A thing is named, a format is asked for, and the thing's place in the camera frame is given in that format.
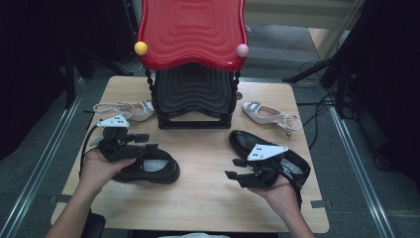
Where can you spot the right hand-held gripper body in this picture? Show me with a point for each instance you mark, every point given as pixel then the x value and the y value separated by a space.
pixel 262 172

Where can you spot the dark metal stand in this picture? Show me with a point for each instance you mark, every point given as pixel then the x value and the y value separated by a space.
pixel 69 82

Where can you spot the red and black shoe rack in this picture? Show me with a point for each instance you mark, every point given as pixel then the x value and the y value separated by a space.
pixel 191 29

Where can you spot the person's white clothing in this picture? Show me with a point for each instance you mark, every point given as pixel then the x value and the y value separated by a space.
pixel 194 235

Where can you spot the black tape strip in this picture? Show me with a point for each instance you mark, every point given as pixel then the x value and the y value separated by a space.
pixel 317 204
pixel 59 198

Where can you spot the black leather shoe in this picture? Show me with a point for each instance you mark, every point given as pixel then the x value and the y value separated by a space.
pixel 243 140
pixel 166 173

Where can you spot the white high-heeled shoe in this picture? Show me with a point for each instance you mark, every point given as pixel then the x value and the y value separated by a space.
pixel 142 114
pixel 261 118

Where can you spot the person's right hand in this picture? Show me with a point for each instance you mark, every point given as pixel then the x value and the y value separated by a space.
pixel 282 195

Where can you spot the black stool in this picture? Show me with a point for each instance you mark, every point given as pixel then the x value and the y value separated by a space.
pixel 94 226

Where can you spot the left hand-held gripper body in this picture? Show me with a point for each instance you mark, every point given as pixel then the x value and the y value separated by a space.
pixel 115 150

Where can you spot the person's left hand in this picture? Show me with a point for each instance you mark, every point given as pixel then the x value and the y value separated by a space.
pixel 95 172

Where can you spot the black tripod stand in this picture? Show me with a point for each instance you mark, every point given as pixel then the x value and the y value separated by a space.
pixel 313 67

